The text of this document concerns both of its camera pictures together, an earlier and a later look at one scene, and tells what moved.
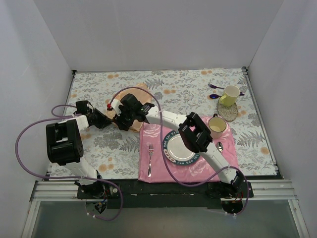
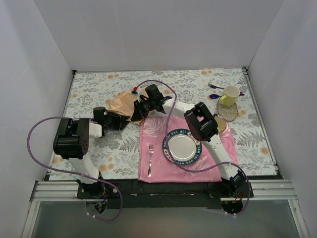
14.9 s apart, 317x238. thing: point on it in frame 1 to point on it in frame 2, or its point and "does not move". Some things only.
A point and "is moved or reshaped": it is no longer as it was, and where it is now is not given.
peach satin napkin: (142, 93) is moved or reshaped
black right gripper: (123, 119) to (140, 109)
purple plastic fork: (214, 87) does not move
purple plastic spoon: (215, 96) does not move
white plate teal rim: (176, 151) does not move
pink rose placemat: (153, 166) does not move
